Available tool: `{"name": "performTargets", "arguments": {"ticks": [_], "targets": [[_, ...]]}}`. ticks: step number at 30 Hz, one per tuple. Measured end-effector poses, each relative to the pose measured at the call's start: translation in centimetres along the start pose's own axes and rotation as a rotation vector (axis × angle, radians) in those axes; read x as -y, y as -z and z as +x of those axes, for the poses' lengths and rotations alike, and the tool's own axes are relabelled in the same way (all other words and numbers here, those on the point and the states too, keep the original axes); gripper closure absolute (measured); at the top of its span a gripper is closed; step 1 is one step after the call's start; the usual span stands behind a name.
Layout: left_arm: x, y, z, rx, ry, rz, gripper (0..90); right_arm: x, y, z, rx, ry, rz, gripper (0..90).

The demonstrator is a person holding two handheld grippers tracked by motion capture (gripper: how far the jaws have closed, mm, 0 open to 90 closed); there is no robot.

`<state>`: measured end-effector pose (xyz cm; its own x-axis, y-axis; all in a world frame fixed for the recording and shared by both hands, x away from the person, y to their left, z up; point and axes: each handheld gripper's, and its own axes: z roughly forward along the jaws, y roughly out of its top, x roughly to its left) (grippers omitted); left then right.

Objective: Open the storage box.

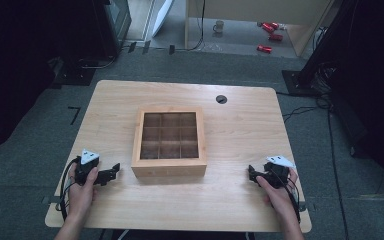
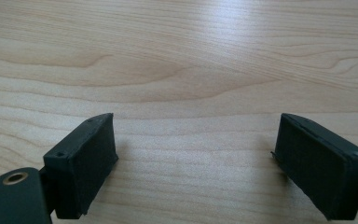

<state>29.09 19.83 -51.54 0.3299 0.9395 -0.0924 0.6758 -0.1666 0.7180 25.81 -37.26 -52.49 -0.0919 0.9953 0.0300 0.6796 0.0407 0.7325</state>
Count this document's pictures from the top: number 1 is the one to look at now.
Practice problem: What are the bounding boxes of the white board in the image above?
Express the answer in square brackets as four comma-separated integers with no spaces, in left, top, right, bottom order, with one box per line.
[151,0,175,38]

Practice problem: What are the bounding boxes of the black hanging cable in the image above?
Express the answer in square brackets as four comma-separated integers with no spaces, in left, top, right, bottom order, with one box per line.
[187,0,207,52]

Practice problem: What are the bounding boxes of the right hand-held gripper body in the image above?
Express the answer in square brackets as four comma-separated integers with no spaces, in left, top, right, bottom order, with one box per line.
[261,154,297,190]

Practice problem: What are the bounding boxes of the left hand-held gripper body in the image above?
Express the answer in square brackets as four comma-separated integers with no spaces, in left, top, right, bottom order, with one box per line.
[74,148,112,187]

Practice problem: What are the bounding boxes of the right hand-held gripper cable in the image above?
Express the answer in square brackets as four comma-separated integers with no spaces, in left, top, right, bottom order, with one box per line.
[270,168,303,224]

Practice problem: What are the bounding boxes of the black cabinet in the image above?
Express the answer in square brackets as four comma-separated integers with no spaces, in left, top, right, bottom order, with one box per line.
[91,0,133,58]

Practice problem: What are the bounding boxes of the black floor cable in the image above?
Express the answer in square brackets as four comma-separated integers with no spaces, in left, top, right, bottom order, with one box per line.
[275,89,352,240]

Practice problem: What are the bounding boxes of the person's right hand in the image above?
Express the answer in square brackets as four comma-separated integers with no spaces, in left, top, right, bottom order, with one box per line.
[255,167,300,218]

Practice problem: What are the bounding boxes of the person's left hand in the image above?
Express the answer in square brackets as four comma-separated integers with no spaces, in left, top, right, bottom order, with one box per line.
[66,162,100,220]

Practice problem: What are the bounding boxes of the wooden compartment box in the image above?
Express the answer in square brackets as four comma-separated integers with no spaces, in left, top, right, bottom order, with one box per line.
[130,105,208,178]

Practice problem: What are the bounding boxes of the left hand-held gripper cable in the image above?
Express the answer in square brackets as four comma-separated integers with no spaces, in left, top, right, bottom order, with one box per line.
[58,157,81,222]

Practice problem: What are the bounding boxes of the hand-held gripper cable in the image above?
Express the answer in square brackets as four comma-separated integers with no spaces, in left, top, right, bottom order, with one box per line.
[270,168,303,224]
[58,157,81,222]

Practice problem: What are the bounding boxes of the light wooden shelf unit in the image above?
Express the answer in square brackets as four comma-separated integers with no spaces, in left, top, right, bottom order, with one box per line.
[184,0,335,58]

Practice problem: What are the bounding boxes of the red can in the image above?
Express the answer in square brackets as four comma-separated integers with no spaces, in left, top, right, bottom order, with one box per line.
[260,21,280,33]
[256,44,274,55]
[267,32,284,43]

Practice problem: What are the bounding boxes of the black stand base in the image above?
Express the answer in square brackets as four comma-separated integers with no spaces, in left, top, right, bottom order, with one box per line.
[50,56,97,88]
[281,69,322,98]

